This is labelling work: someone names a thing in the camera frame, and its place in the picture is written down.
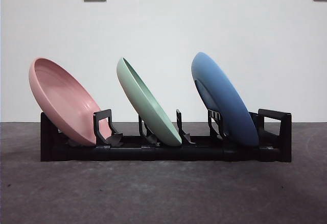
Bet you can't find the pale green plate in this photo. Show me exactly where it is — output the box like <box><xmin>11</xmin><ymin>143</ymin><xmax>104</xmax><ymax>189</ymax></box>
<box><xmin>116</xmin><ymin>57</ymin><xmax>182</xmax><ymax>147</ymax></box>

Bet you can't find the blue plate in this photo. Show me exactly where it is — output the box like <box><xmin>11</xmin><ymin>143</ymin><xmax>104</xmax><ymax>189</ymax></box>
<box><xmin>191</xmin><ymin>52</ymin><xmax>260</xmax><ymax>147</ymax></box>

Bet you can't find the pink plate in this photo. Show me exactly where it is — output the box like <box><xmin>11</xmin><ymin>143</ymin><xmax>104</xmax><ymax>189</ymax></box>
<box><xmin>28</xmin><ymin>57</ymin><xmax>113</xmax><ymax>147</ymax></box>

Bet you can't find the black plate rack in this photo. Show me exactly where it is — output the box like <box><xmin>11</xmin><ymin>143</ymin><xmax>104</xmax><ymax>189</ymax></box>
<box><xmin>40</xmin><ymin>108</ymin><xmax>293</xmax><ymax>163</ymax></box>

